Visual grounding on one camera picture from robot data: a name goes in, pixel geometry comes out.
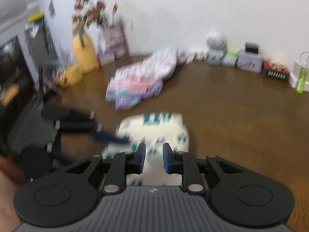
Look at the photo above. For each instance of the purple tissue box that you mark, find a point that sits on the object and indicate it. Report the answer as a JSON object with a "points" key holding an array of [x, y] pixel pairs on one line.
{"points": [[105, 57]]}

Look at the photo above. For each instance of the pink floral white garment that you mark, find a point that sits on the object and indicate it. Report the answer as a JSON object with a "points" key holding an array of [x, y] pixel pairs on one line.
{"points": [[161, 64]]}

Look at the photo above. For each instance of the pink rose bouquet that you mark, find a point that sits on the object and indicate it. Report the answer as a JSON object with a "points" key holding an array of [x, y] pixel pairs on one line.
{"points": [[87, 12]]}

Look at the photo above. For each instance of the person right hand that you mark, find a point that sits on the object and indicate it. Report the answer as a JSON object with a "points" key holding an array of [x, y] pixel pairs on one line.
{"points": [[8, 216]]}

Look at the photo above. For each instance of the white block letters ornament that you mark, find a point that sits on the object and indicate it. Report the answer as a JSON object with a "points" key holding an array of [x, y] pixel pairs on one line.
{"points": [[199, 55]]}

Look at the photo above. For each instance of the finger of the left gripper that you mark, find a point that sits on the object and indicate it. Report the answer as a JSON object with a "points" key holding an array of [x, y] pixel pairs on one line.
{"points": [[106, 137]]}

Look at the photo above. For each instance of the black picture frame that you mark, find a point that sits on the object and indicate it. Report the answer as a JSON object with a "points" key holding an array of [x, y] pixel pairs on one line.
{"points": [[46, 88]]}

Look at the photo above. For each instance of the small black box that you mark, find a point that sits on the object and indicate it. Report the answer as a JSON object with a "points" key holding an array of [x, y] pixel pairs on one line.
{"points": [[251, 47]]}

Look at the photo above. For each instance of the dark red tea box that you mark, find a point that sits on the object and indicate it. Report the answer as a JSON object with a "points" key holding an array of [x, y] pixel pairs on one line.
{"points": [[275, 69]]}

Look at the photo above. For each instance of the pink blue folded garment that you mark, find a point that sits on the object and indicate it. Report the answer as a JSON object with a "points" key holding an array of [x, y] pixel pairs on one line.
{"points": [[131, 84]]}

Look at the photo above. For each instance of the grey tin box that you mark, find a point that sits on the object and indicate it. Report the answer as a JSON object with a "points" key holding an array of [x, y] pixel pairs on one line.
{"points": [[249, 61]]}

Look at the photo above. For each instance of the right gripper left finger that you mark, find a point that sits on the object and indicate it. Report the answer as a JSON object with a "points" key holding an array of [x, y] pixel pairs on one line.
{"points": [[115, 170]]}

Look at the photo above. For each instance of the green white small box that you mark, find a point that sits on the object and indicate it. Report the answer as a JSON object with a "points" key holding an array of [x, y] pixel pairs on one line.
{"points": [[230, 59]]}

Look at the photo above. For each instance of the white astronaut figurine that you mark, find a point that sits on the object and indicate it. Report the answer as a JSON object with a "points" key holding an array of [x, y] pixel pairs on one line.
{"points": [[217, 48]]}

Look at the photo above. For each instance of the person left hand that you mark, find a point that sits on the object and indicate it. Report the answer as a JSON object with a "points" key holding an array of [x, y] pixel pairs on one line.
{"points": [[13, 172]]}

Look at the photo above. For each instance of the green spray bottle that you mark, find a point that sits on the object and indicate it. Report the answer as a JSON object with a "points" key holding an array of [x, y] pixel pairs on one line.
{"points": [[302, 76]]}

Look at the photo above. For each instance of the yellow mug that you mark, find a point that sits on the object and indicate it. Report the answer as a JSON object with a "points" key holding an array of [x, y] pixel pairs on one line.
{"points": [[71, 76]]}

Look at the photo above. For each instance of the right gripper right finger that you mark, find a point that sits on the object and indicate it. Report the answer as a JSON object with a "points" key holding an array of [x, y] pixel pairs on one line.
{"points": [[184, 164]]}

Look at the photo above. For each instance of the yellow thermos jug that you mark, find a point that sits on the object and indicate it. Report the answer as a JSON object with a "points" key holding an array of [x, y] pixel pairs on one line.
{"points": [[84, 51]]}

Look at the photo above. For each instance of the cream floral green dress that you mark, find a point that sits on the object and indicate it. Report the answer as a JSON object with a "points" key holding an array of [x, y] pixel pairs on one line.
{"points": [[152, 129]]}

